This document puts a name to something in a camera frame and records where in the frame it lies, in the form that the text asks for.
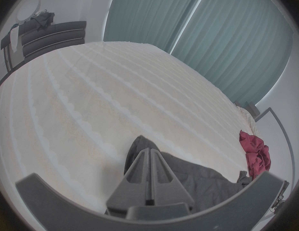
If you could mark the grey bedside table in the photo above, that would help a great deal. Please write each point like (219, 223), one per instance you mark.
(248, 107)

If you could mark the dark red garment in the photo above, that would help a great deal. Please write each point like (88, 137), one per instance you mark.
(254, 148)

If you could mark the round white mirror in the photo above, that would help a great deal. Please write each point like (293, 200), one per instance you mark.
(29, 8)

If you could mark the dark grey chest of drawers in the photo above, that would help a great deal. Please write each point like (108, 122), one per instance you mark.
(55, 37)

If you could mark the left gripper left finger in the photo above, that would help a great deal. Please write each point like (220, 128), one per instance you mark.
(135, 186)

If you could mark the blue-green curtain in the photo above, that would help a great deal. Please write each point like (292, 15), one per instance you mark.
(236, 44)
(152, 13)

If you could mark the dark grey garment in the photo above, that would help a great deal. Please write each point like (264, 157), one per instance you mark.
(43, 20)

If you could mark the black T-shirt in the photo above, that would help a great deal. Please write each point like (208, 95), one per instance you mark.
(200, 184)

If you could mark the pale pink pillow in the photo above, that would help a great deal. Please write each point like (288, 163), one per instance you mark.
(247, 117)

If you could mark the bed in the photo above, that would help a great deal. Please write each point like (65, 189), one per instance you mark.
(91, 105)

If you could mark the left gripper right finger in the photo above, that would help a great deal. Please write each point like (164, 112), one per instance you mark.
(166, 186)

